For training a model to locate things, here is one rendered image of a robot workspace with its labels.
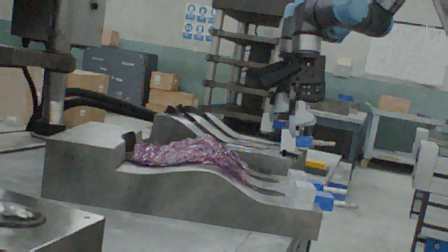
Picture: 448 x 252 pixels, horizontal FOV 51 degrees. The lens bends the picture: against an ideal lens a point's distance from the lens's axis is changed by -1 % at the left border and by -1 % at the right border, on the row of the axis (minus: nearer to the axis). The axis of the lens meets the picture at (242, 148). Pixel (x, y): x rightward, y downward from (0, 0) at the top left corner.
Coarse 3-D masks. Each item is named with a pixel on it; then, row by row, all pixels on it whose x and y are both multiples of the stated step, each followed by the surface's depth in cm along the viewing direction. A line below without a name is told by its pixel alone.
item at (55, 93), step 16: (64, 0) 135; (64, 16) 136; (64, 32) 137; (64, 48) 138; (48, 80) 139; (64, 80) 141; (48, 96) 139; (64, 96) 143; (48, 112) 140; (48, 128) 139; (64, 128) 142
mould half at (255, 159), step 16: (144, 128) 141; (160, 128) 121; (176, 128) 120; (192, 128) 120; (208, 128) 129; (224, 128) 139; (160, 144) 122; (240, 144) 126; (256, 144) 130; (256, 160) 115; (272, 160) 114; (288, 160) 113; (304, 160) 135
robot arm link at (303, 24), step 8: (296, 0) 118; (304, 0) 115; (312, 0) 115; (296, 8) 117; (304, 8) 115; (312, 8) 113; (296, 16) 117; (304, 16) 115; (312, 16) 113; (296, 24) 117; (304, 24) 115; (312, 24) 115; (296, 32) 117; (304, 32) 115; (312, 32) 115; (320, 32) 117
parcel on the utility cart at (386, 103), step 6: (384, 96) 673; (378, 102) 694; (384, 102) 674; (390, 102) 673; (396, 102) 671; (402, 102) 670; (408, 102) 669; (378, 108) 684; (384, 108) 675; (390, 108) 674; (396, 108) 672; (402, 108) 671; (408, 108) 671
